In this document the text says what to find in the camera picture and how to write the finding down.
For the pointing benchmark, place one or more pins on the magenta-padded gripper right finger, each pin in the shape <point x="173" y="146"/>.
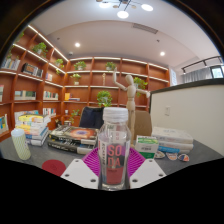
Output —
<point x="146" y="173"/>

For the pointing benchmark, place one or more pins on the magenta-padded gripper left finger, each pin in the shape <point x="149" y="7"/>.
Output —
<point x="80" y="173"/>

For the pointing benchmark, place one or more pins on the clear plastic drink bottle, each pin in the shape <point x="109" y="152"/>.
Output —
<point x="114" y="150"/>

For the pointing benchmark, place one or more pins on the round printed sticker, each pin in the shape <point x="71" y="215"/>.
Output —
<point x="159" y="154"/>
<point x="171" y="156"/>
<point x="183" y="157"/>

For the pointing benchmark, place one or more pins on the small green white box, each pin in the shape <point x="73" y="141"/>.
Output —
<point x="146" y="146"/>

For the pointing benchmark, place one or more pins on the flat round red coaster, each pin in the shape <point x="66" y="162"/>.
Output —
<point x="53" y="167"/>

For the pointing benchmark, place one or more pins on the thick black book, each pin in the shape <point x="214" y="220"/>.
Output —
<point x="66" y="145"/>

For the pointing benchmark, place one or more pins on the blue white book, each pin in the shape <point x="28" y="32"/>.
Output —
<point x="173" y="150"/>

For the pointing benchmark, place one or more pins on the book with orange cover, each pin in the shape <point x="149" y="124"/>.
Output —
<point x="78" y="134"/>

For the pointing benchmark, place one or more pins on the thin white book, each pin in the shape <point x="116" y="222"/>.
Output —
<point x="178" y="145"/>

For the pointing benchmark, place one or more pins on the thick white book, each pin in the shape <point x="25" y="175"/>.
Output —
<point x="173" y="134"/>

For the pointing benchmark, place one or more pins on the tan chair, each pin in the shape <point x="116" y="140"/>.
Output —
<point x="144" y="123"/>

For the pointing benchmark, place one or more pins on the colourful book stack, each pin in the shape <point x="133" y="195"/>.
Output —
<point x="33" y="128"/>

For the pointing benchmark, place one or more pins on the yellow striped white cup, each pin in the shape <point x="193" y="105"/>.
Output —
<point x="20" y="145"/>

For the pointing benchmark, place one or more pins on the white counter with dark top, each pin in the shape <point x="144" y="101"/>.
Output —
<point x="190" y="113"/>

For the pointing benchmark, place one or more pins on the wooden artist mannequin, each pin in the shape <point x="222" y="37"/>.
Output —
<point x="130" y="93"/>

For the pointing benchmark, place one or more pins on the orange wooden shelf unit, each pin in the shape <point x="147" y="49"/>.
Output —
<point x="33" y="86"/>

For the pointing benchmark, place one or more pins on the grey curtain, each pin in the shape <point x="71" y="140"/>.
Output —
<point x="196" y="75"/>

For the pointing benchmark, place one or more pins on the ceiling air vent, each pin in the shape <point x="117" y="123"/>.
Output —
<point x="145" y="28"/>

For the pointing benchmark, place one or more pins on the ceiling lights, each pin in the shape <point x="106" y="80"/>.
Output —
<point x="122" y="14"/>

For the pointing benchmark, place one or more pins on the white wall switch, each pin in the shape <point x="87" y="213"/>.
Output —
<point x="167" y="111"/>

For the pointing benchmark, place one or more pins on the black ceiling track rail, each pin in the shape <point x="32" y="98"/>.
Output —
<point x="200" y="62"/>

